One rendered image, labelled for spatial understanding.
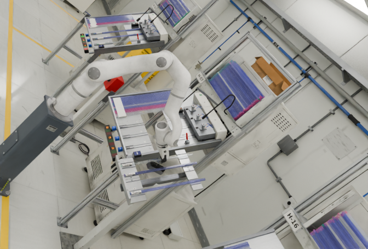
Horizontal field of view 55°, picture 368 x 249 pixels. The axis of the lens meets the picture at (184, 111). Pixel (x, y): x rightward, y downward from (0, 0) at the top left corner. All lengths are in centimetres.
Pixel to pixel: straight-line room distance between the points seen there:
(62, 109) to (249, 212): 250
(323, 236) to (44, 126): 168
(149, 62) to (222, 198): 259
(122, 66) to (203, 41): 191
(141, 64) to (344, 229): 139
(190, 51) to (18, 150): 216
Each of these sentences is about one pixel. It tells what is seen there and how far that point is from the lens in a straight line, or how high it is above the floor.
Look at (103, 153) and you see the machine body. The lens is 323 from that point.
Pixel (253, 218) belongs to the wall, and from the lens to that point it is 403.
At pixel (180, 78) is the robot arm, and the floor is 140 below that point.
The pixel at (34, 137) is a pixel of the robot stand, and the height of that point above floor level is 50.
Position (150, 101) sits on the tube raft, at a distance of 291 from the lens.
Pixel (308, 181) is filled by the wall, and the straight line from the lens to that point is 389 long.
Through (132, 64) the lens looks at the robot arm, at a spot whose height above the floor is 125.
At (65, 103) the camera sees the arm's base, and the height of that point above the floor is 79.
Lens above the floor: 176
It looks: 13 degrees down
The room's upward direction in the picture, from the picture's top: 49 degrees clockwise
